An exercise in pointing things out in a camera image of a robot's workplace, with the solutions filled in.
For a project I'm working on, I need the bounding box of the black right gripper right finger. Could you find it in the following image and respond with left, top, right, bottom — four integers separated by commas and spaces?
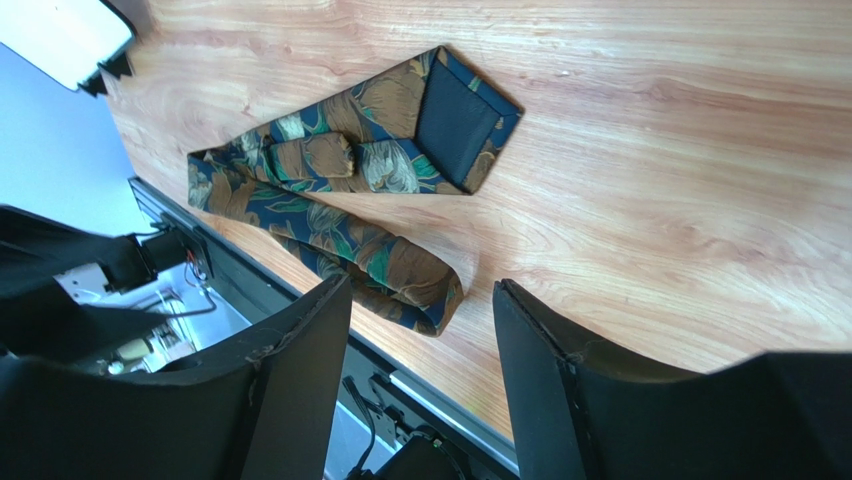
493, 279, 851, 479

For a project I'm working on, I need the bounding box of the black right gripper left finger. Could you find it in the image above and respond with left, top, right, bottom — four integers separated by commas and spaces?
1, 276, 352, 479

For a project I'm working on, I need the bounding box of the blue brown floral tie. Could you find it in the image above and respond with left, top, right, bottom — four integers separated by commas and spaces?
187, 46, 523, 337

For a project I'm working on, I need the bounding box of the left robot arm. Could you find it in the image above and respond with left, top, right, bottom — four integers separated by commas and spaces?
1, 205, 204, 364

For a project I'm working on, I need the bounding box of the white whiteboard black frame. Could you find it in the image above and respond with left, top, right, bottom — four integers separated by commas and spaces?
1, 0, 138, 97

